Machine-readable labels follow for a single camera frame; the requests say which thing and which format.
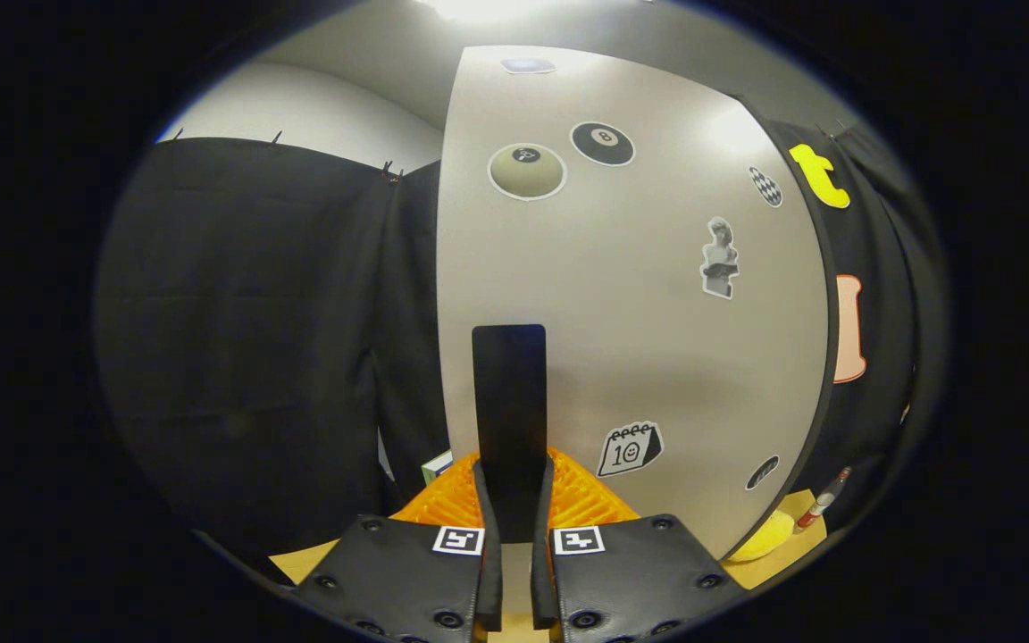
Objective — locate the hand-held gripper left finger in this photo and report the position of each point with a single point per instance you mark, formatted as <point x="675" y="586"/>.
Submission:
<point x="492" y="580"/>

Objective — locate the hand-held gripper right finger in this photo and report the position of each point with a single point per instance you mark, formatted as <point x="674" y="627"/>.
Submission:
<point x="541" y="580"/>

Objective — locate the light grey shoe cabinet door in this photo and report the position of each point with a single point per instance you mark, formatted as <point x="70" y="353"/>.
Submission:
<point x="639" y="357"/>

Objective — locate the dark grey shoe cabinet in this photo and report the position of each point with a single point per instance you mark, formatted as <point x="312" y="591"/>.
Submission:
<point x="831" y="330"/>

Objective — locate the green book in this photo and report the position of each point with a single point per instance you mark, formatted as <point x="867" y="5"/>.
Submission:
<point x="437" y="466"/>

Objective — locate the yellow soft toy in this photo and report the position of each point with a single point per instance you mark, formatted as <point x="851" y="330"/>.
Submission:
<point x="765" y="538"/>

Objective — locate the red and white marker pen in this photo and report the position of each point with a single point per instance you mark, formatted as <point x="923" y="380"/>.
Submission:
<point x="821" y="502"/>

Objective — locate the black backdrop cloth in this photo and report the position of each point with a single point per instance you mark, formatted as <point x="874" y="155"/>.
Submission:
<point x="255" y="339"/>

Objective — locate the large ceiling light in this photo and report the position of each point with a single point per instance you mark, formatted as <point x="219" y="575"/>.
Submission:
<point x="479" y="7"/>

